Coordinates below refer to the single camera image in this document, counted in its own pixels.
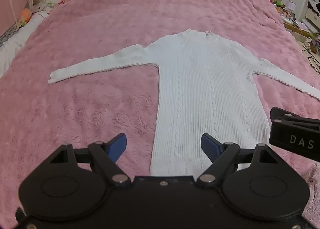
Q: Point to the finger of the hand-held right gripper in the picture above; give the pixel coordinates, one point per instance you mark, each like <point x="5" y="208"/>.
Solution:
<point x="282" y="113"/>

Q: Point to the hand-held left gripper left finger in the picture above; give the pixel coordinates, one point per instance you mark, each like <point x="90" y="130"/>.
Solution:
<point x="118" y="145"/>

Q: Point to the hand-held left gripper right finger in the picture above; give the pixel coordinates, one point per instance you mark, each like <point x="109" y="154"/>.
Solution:
<point x="209" y="145"/>

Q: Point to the white knit sweater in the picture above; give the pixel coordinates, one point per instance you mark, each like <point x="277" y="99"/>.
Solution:
<point x="200" y="88"/>

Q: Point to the white storage unit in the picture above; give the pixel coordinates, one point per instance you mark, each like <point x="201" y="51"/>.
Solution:
<point x="312" y="18"/>

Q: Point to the white table lamp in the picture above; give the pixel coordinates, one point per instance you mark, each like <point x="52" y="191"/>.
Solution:
<point x="290" y="6"/>

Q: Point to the pink fluffy blanket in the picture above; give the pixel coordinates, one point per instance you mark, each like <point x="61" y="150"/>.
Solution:
<point x="100" y="31"/>

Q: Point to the white side bedding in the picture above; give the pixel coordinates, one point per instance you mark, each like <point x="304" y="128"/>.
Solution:
<point x="15" y="41"/>

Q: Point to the floral white pillow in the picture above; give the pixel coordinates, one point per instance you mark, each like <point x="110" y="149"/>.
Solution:
<point x="43" y="6"/>

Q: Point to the orange plush toy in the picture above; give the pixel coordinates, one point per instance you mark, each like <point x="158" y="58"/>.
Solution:
<point x="25" y="15"/>

